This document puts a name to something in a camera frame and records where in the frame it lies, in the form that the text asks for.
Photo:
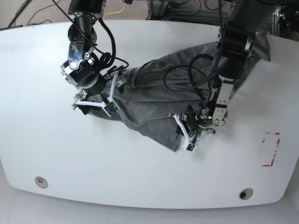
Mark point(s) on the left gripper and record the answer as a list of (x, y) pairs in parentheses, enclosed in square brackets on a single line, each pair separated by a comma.
[(189, 127)]

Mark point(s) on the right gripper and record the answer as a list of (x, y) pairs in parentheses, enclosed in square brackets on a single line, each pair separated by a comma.
[(93, 100)]

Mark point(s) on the grey t-shirt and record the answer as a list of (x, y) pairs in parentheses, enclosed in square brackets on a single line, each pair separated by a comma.
[(154, 90)]

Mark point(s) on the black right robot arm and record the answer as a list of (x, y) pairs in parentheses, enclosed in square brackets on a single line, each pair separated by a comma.
[(94, 76)]

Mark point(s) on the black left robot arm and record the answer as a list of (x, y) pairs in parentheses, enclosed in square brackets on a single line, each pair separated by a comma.
[(235, 42)]

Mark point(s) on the right table grommet hole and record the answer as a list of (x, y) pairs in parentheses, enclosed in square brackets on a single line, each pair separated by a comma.
[(246, 194)]

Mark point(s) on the table grommet hole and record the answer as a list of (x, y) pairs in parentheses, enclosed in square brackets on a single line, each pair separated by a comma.
[(41, 182), (246, 194)]

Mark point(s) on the red tape marking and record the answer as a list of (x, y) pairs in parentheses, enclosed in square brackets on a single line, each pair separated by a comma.
[(269, 147)]

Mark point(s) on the left table grommet hole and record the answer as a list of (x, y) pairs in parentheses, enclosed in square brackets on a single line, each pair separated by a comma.
[(41, 182)]

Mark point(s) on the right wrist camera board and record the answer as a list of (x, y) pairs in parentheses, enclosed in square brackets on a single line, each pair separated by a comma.
[(110, 108)]

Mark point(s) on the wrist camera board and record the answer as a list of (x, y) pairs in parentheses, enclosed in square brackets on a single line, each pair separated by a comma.
[(190, 147), (110, 108)]

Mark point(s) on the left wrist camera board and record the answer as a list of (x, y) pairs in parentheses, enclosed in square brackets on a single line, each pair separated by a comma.
[(190, 147)]

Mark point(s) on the aluminium frame post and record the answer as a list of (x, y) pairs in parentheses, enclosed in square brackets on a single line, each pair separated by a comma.
[(158, 9)]

